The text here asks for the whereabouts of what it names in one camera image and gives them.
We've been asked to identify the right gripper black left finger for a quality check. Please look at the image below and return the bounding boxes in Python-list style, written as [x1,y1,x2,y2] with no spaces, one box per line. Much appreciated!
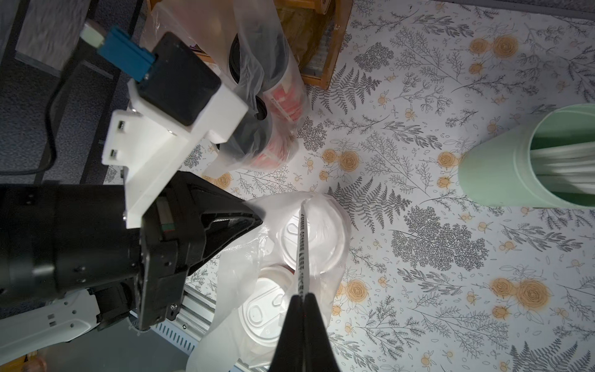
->
[268,295,305,372]

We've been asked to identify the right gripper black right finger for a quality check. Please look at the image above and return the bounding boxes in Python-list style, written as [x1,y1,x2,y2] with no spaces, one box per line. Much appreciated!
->
[303,293,340,372]

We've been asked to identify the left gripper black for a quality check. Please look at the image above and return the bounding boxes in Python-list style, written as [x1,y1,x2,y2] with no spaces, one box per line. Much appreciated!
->
[1,171,262,330]

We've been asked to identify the red cup white lid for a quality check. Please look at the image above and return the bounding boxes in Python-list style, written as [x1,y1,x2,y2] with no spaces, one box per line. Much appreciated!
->
[278,195,350,273]
[239,265,294,357]

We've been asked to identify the red cup black lid front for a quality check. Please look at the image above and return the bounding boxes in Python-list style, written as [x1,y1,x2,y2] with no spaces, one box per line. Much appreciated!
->
[218,97,298,172]

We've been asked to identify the red cup black lid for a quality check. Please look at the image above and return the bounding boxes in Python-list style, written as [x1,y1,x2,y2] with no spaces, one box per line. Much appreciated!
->
[218,97,298,172]
[229,29,307,126]

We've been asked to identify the clear plastic carrier bag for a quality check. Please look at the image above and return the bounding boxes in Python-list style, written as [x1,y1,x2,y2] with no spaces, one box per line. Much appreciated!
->
[141,1,308,178]

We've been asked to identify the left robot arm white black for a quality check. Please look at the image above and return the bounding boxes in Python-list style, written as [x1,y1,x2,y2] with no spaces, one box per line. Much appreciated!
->
[1,171,272,363]

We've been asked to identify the green straw holder cup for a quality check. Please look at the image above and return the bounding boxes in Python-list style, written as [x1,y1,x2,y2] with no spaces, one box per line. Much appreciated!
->
[458,104,594,209]

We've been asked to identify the white wrapped straws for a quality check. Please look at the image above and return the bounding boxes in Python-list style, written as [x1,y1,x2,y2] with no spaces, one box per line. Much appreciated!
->
[530,142,594,195]

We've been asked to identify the orange two-tier shelf rack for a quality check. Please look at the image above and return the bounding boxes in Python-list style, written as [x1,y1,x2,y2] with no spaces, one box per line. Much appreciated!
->
[148,0,354,91]

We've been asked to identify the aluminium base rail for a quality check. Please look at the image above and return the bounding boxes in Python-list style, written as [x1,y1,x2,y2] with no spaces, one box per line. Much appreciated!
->
[129,283,261,372]

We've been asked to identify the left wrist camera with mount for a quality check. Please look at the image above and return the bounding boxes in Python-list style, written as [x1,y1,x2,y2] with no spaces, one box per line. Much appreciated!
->
[80,20,248,229]

